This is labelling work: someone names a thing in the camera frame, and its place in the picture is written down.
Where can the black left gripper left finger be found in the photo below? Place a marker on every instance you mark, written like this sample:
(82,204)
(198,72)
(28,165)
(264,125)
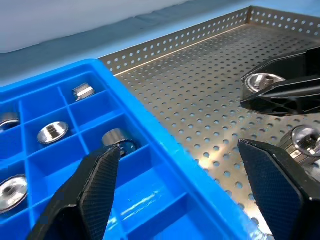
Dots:
(82,200)

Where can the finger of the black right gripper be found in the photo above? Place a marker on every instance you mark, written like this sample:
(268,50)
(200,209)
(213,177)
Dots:
(295,65)
(287,100)

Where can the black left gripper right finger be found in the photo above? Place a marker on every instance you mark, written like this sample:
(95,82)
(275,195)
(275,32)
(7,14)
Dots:
(280,195)

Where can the blue compartment tray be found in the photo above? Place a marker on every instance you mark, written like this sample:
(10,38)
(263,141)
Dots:
(150,190)

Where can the perforated metal tray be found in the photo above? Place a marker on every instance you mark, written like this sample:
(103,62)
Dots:
(187,87)

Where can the blue table cover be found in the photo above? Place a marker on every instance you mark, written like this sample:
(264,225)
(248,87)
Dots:
(37,60)

